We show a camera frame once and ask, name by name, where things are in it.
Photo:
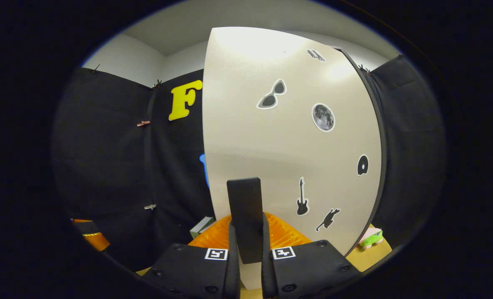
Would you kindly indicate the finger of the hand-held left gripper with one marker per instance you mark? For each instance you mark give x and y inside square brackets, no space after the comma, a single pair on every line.
[84,226]
[97,241]

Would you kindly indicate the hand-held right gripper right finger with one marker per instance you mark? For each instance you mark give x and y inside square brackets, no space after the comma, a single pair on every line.
[266,270]

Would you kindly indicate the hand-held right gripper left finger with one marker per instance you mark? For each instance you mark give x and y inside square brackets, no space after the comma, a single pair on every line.
[234,270]

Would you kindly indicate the beige cabinet door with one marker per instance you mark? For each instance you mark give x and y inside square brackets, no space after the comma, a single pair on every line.
[271,145]

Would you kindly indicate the dark grey cabinet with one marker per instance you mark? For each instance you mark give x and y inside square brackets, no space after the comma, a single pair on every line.
[383,174]

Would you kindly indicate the green book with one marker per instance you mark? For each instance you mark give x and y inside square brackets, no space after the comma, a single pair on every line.
[200,227]

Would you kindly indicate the silver clip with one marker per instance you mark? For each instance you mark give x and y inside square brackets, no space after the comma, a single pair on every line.
[149,206]

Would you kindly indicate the black backdrop cloth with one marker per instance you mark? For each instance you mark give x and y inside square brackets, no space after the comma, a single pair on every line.
[105,166]

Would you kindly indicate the green and pink plush toy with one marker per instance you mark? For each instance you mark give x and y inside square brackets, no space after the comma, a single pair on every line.
[371,238]

